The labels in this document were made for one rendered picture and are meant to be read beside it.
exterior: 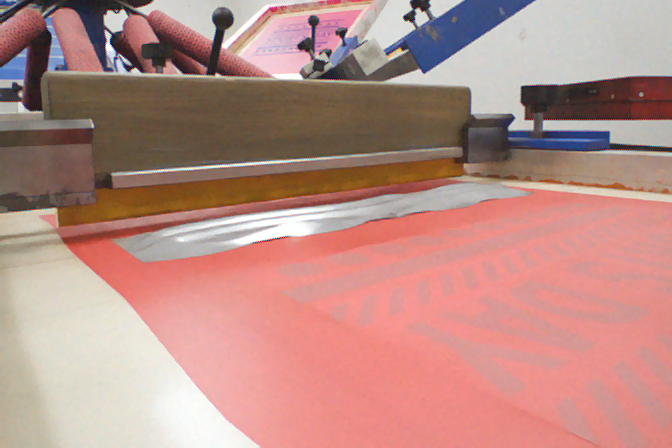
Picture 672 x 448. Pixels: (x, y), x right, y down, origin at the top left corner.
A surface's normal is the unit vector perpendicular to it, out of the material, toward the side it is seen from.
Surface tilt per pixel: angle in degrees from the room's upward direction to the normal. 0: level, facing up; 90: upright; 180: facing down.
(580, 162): 90
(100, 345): 0
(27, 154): 90
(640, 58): 90
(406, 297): 0
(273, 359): 0
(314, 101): 90
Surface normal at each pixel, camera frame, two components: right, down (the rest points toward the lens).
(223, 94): 0.61, 0.11
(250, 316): -0.02, -0.99
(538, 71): -0.79, 0.11
